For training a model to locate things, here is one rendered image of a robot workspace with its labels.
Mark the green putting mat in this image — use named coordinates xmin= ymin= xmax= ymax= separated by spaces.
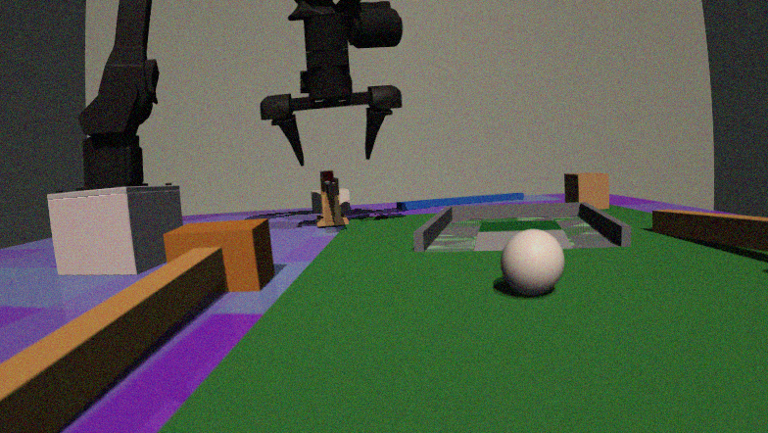
xmin=157 ymin=204 xmax=768 ymax=433

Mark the blue flat bar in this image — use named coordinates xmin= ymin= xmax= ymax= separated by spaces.
xmin=397 ymin=193 xmax=524 ymax=211

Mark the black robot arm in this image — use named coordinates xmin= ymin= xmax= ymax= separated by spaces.
xmin=75 ymin=0 xmax=403 ymax=191

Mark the white golf ball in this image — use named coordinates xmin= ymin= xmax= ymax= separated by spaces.
xmin=501 ymin=229 xmax=565 ymax=295

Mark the red putter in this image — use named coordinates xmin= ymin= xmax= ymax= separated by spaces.
xmin=320 ymin=171 xmax=339 ymax=196

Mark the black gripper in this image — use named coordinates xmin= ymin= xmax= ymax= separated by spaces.
xmin=260 ymin=49 xmax=402 ymax=166

